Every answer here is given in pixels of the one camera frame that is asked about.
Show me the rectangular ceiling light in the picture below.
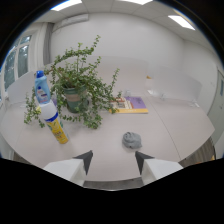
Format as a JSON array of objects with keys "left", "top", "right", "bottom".
[
  {"left": 49, "top": 0, "right": 83, "bottom": 12},
  {"left": 120, "top": 0, "right": 154, "bottom": 6},
  {"left": 167, "top": 14, "right": 196, "bottom": 32}
]

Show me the purple yellow book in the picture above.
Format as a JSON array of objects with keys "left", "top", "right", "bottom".
[{"left": 109, "top": 96, "right": 150, "bottom": 115}]

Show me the grey crumpled cloth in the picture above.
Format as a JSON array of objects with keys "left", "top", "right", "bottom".
[{"left": 121, "top": 131, "right": 143, "bottom": 150}]

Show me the green plant pot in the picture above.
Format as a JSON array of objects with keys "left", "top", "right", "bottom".
[{"left": 62, "top": 83, "right": 90, "bottom": 114}]

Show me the green leafy plant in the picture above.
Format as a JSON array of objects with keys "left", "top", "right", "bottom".
[{"left": 23, "top": 34, "right": 123, "bottom": 130}]

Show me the frosted desk divider panel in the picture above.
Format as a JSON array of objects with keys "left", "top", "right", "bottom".
[
  {"left": 6, "top": 70, "right": 43, "bottom": 104},
  {"left": 144, "top": 64, "right": 203, "bottom": 102},
  {"left": 79, "top": 54, "right": 150, "bottom": 97}
]

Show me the yellow white spray bottle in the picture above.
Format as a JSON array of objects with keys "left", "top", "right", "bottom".
[{"left": 38, "top": 100, "right": 70, "bottom": 145}]

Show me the wall air conditioner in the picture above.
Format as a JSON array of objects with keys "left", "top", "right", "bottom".
[{"left": 51, "top": 13, "right": 90, "bottom": 33}]

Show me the window with dark frame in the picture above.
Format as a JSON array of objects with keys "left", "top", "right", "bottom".
[{"left": 2, "top": 34, "right": 33, "bottom": 92}]

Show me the blue capped white bottle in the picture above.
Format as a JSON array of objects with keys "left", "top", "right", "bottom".
[{"left": 34, "top": 70, "right": 52, "bottom": 105}]

